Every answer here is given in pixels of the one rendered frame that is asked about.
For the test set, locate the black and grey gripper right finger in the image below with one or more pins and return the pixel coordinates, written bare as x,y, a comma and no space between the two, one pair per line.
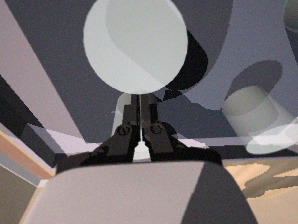
162,145

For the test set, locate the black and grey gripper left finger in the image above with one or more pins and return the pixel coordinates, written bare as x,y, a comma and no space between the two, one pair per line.
119,148

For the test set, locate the clear glass jar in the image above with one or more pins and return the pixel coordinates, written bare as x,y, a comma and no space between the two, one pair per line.
135,46
262,124
141,151
290,15

